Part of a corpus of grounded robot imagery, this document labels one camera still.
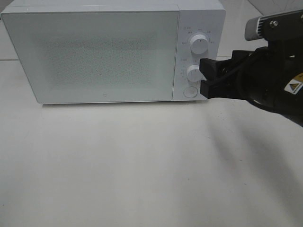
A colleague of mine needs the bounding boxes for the round door release button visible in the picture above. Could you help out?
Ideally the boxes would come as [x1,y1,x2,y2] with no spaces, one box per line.
[183,87,198,98]

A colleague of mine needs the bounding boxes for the white microwave knob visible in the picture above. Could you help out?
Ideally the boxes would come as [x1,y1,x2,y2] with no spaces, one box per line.
[187,65,203,82]
[189,33,209,54]

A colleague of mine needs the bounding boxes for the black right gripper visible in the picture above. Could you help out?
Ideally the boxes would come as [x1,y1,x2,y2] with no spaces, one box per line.
[199,47,303,111]

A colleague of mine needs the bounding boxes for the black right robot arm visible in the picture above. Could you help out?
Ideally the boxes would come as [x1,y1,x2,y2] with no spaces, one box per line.
[199,47,303,126]

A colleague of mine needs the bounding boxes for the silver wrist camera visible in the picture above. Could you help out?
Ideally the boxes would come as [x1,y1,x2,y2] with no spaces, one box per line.
[244,9,303,41]

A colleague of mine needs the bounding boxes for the white adjacent table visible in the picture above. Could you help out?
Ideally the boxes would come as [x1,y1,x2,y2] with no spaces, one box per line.
[217,0,303,60]

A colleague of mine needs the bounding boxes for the white microwave door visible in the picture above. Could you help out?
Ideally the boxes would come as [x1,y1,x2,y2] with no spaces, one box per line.
[2,11,178,104]

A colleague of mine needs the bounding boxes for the white microwave oven body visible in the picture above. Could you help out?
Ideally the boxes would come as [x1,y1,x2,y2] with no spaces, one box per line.
[0,0,226,102]

